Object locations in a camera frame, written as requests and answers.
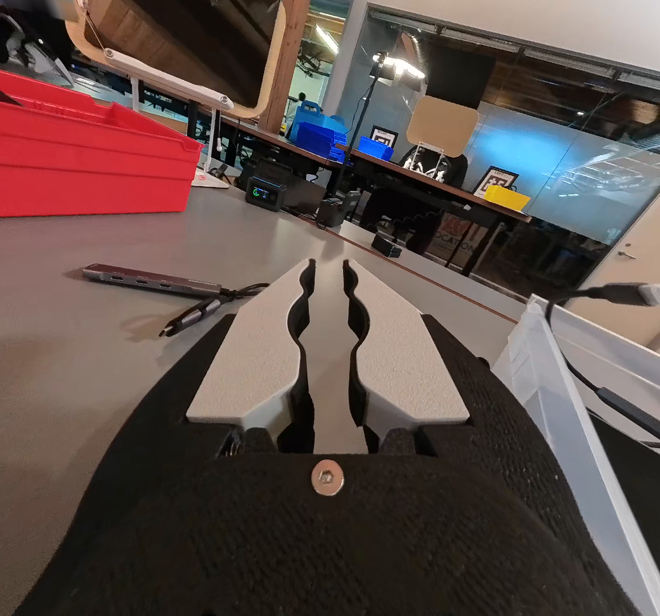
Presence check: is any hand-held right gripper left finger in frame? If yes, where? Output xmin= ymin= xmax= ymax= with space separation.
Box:
xmin=186 ymin=258 xmax=316 ymax=454

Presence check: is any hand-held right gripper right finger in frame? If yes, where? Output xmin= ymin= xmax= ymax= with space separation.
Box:
xmin=342 ymin=259 xmax=471 ymax=454

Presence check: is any short black hub cable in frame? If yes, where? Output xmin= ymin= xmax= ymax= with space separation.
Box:
xmin=158 ymin=282 xmax=270 ymax=339

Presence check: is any clear plastic bin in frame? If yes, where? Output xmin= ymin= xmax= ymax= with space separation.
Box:
xmin=492 ymin=293 xmax=660 ymax=616

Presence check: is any red plastic bin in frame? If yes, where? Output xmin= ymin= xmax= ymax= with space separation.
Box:
xmin=0 ymin=69 xmax=205 ymax=218

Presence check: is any small black box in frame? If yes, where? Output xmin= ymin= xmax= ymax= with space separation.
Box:
xmin=371 ymin=233 xmax=403 ymax=259

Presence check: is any printed cardboard box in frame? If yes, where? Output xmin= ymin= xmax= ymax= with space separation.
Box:
xmin=427 ymin=211 xmax=480 ymax=268

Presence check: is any black charger box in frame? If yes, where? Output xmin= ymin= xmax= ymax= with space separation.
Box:
xmin=316 ymin=190 xmax=362 ymax=229

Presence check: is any black power station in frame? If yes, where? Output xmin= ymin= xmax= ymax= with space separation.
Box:
xmin=244 ymin=158 xmax=293 ymax=213

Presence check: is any dark office desk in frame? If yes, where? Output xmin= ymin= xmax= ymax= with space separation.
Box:
xmin=186 ymin=110 xmax=343 ymax=199
xmin=335 ymin=144 xmax=533 ymax=276

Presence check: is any yellow plastic bin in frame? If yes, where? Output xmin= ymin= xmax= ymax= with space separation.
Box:
xmin=484 ymin=185 xmax=532 ymax=213

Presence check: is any small blue plastic bin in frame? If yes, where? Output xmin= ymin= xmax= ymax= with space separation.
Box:
xmin=358 ymin=135 xmax=395 ymax=162

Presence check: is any white door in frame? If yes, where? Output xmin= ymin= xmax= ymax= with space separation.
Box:
xmin=564 ymin=234 xmax=660 ymax=317

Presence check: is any large blue plastic bin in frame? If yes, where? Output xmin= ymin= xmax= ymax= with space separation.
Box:
xmin=296 ymin=121 xmax=347 ymax=160

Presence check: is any light blue tote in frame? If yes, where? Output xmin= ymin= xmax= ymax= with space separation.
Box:
xmin=288 ymin=100 xmax=347 ymax=147

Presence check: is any white tablet stand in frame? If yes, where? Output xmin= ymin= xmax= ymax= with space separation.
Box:
xmin=103 ymin=47 xmax=235 ymax=190

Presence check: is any wooden pillar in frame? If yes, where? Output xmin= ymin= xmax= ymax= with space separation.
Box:
xmin=258 ymin=0 xmax=321 ymax=134

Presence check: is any black wall screen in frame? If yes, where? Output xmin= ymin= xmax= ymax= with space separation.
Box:
xmin=427 ymin=47 xmax=497 ymax=111

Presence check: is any tablet with pale frame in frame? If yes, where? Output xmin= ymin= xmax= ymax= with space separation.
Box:
xmin=66 ymin=0 xmax=289 ymax=120

